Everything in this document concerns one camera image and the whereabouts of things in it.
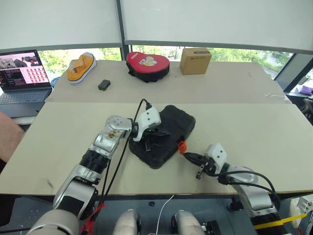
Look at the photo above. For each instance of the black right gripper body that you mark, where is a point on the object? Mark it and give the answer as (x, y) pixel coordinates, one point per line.
(207, 167)

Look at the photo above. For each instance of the yellow canvas sneaker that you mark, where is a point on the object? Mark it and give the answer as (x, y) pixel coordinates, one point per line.
(82, 69)

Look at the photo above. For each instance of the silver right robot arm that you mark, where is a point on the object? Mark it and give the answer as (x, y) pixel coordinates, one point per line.
(256, 198)

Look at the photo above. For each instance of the brown cardboard box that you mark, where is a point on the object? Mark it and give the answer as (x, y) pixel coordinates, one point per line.
(195, 62)

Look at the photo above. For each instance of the small black box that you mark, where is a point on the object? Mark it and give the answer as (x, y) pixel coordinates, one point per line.
(104, 85)

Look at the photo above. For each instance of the purple object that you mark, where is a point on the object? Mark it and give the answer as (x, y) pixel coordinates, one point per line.
(306, 89)

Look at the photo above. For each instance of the grey rounded knee cover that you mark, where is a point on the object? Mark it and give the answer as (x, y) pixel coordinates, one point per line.
(187, 222)
(126, 221)

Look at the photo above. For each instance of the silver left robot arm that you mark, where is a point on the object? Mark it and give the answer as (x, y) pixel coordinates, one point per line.
(112, 139)

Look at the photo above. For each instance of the small black floor object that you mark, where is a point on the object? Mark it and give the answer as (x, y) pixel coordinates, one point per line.
(151, 203)

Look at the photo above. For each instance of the black plastic tool case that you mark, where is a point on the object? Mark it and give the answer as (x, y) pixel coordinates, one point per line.
(176, 122)

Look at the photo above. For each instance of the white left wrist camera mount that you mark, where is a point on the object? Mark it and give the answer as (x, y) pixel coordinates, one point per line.
(149, 117)

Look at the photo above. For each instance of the black device with white part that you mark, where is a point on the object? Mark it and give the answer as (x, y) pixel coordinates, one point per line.
(211, 227)

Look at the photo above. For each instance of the white roller blind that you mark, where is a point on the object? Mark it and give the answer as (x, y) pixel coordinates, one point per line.
(215, 22)
(56, 22)

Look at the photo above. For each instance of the blue round object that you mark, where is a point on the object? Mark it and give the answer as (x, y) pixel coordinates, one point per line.
(56, 80)

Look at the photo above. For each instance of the bystander's bare forearm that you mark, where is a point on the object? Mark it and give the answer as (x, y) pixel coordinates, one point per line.
(9, 137)

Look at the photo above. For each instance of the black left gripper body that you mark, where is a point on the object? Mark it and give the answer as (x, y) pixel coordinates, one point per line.
(149, 133)

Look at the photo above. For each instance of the black table foot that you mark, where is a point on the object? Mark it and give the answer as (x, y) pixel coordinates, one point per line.
(234, 205)

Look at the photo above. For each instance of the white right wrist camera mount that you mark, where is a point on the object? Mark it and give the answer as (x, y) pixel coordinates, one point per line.
(216, 154)

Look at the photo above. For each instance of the white mesh object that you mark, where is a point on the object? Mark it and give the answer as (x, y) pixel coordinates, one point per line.
(297, 208)

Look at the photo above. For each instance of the dark angled window frame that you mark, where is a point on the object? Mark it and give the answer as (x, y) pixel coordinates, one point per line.
(291, 71)

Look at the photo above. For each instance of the open grey laptop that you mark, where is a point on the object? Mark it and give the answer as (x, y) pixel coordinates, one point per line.
(24, 95)

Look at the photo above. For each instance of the red heart-shaped pad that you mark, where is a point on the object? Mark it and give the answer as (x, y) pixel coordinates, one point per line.
(146, 63)

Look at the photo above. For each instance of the grey window frame post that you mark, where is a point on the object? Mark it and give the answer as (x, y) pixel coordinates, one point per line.
(120, 24)

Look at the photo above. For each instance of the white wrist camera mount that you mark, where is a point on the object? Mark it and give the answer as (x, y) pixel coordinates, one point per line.
(149, 117)
(216, 154)

